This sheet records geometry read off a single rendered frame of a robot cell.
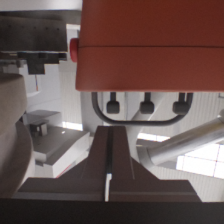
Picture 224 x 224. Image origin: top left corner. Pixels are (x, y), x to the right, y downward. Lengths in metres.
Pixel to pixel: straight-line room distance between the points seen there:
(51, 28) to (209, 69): 1.20
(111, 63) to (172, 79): 0.07
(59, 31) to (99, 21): 1.13
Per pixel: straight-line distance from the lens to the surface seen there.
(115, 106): 0.25
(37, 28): 1.31
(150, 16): 0.19
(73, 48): 0.23
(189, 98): 0.34
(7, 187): 1.28
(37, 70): 1.41
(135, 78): 0.18
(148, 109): 0.26
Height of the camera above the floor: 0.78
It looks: 16 degrees up
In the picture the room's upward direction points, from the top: 180 degrees clockwise
